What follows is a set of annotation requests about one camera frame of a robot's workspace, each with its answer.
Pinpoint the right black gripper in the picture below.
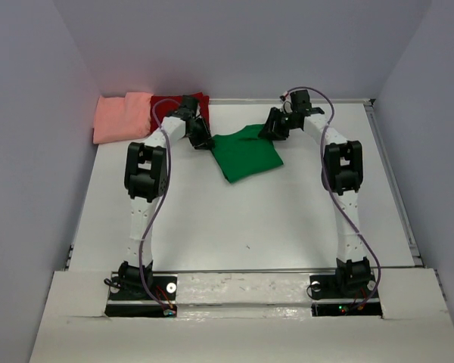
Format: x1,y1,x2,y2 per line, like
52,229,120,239
258,107,299,141

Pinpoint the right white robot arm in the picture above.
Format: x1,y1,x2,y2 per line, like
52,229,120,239
259,86,377,305

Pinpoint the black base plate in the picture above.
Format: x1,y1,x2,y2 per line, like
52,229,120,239
306,275,383,318
104,273,178,318

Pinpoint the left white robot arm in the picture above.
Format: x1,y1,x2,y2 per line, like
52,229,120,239
117,95,214,306

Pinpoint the folded red t shirt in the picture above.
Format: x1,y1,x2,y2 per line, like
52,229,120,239
148,92,210,134

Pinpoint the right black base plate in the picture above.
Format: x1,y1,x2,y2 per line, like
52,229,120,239
306,275,383,318

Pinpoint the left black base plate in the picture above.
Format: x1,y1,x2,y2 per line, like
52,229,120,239
104,273,178,318

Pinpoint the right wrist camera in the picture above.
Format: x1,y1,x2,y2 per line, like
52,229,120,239
279,92,292,114

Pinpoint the green t shirt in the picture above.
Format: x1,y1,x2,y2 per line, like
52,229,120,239
211,124,284,184

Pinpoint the folded pink t shirt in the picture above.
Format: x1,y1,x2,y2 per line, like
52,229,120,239
93,92,153,144

